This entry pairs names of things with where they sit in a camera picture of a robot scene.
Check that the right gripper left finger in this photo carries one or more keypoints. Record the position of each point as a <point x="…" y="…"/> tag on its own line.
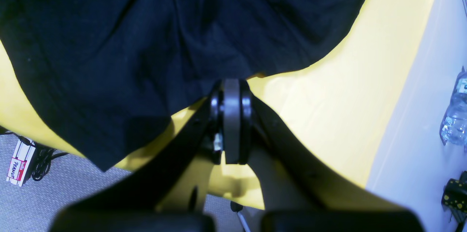
<point x="165" y="195"/>

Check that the clear plastic water bottle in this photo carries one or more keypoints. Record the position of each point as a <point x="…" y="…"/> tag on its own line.
<point x="453" y="128"/>

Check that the black yellow dotted object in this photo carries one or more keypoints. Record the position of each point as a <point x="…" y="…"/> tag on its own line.
<point x="454" y="198"/>

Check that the dark navy T-shirt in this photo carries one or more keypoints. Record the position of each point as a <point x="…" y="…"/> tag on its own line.
<point x="107" y="75"/>

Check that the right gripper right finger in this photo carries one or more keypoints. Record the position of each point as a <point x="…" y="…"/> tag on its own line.
<point x="300" y="193"/>

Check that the white red labelled box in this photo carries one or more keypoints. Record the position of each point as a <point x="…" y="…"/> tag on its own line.
<point x="20" y="161"/>

